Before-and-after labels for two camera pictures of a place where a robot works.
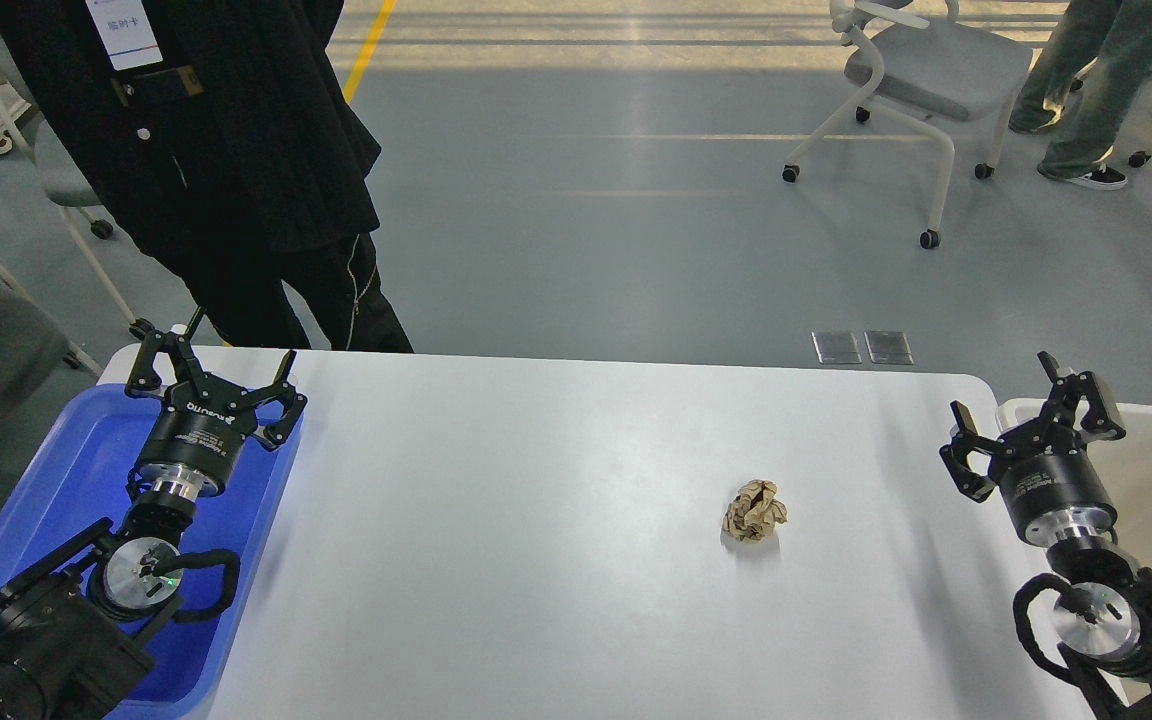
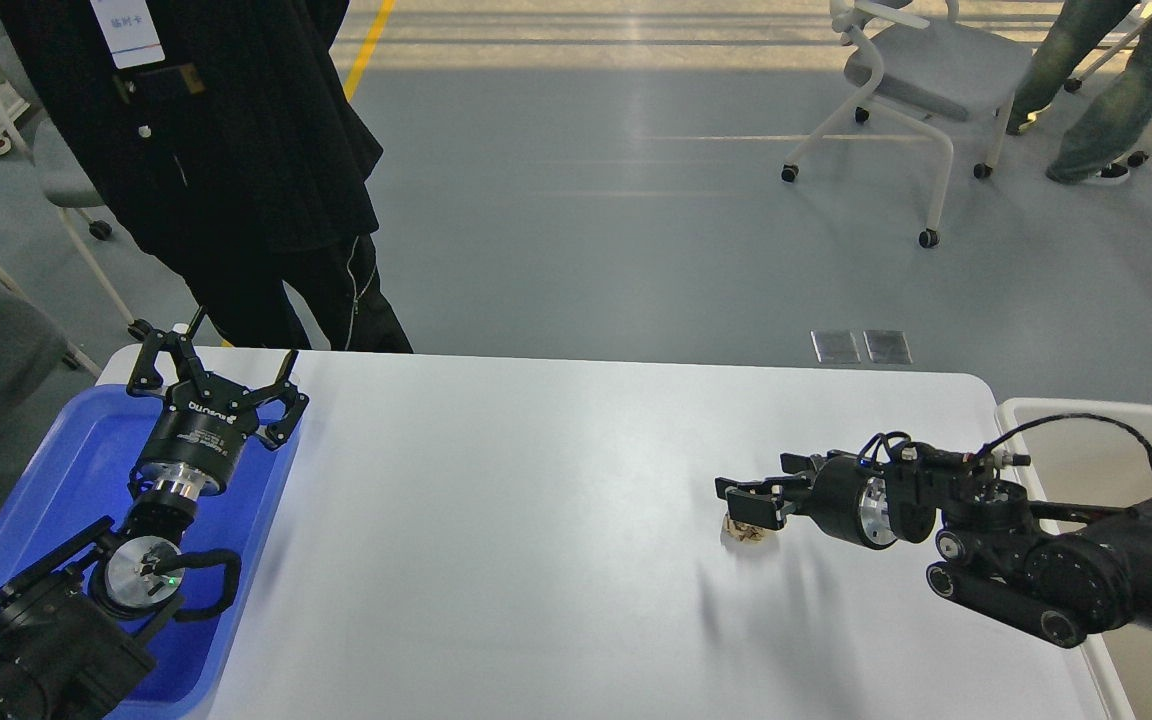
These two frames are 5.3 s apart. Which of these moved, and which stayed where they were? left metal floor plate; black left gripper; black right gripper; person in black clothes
Moved: black right gripper
Stayed: black left gripper; person in black clothes; left metal floor plate
